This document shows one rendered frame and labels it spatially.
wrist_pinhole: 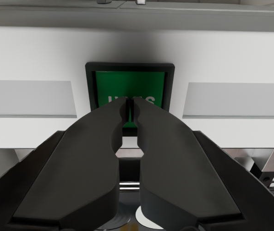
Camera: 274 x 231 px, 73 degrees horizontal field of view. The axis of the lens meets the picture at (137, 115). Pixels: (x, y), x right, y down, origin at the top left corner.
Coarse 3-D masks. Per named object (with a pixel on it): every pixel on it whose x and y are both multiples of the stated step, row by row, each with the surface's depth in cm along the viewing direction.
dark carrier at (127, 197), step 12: (120, 192) 29; (132, 192) 29; (120, 204) 30; (132, 204) 30; (120, 216) 32; (132, 216) 32; (108, 228) 34; (120, 228) 34; (132, 228) 34; (144, 228) 35
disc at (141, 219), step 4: (140, 208) 31; (136, 212) 32; (140, 212) 32; (136, 216) 32; (140, 216) 32; (144, 216) 32; (140, 220) 33; (144, 220) 33; (148, 220) 33; (144, 224) 34; (148, 224) 34; (152, 224) 34; (156, 228) 35; (160, 228) 35
